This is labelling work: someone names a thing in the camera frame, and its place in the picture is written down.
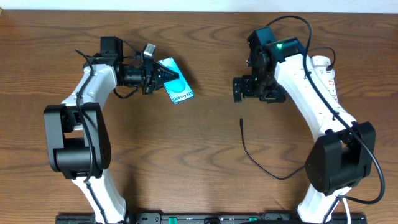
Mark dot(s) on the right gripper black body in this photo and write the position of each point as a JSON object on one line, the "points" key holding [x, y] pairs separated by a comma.
{"points": [[259, 86]]}

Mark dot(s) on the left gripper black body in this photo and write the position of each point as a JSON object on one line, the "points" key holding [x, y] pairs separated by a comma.
{"points": [[147, 75]]}

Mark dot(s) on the Samsung Galaxy smartphone teal screen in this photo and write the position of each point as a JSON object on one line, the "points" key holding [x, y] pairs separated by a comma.
{"points": [[178, 90]]}

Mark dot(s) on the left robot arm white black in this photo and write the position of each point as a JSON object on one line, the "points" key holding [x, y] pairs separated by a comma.
{"points": [[78, 143]]}

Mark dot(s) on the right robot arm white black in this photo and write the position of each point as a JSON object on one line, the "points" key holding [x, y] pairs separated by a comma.
{"points": [[340, 157]]}

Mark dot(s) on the white USB charger plug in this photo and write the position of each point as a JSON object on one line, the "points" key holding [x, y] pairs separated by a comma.
{"points": [[322, 61]]}

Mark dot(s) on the white power strip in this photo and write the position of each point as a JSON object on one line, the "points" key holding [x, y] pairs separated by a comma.
{"points": [[326, 75]]}

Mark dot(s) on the black mounting rail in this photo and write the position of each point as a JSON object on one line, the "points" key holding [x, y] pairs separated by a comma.
{"points": [[156, 218]]}

